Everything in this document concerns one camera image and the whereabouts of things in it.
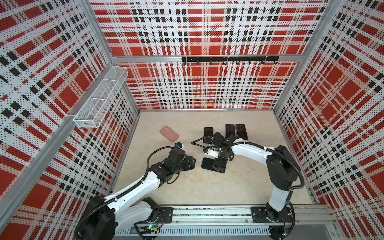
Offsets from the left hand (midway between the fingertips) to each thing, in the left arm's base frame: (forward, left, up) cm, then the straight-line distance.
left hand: (190, 163), depth 82 cm
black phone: (+4, -10, -10) cm, 15 cm away
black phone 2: (+31, -37, -13) cm, 50 cm away
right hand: (+4, -18, -5) cm, 19 cm away
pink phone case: (+28, +17, -11) cm, 35 cm away
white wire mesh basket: (+29, +61, +11) cm, 69 cm away
